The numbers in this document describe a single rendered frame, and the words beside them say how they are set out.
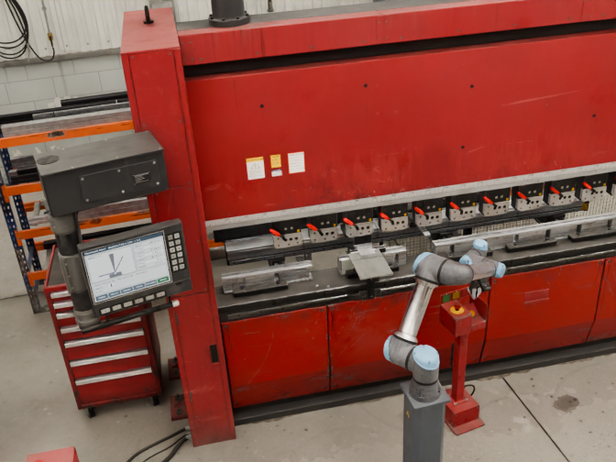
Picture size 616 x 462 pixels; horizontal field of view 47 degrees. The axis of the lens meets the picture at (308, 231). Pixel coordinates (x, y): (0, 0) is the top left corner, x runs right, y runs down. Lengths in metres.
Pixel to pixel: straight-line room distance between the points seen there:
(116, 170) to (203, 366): 1.36
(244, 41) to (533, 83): 1.52
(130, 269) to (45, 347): 2.27
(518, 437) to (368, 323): 1.07
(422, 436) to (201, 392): 1.28
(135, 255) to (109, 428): 1.66
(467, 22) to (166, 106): 1.49
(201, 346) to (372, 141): 1.40
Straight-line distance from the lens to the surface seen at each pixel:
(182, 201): 3.36
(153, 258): 3.17
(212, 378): 3.96
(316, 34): 3.38
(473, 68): 3.71
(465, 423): 4.34
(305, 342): 4.04
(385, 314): 4.07
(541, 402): 4.57
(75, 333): 4.21
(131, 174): 3.00
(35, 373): 5.14
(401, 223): 3.90
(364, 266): 3.81
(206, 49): 3.32
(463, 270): 3.23
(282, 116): 3.48
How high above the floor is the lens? 3.05
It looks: 29 degrees down
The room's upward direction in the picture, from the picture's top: 4 degrees counter-clockwise
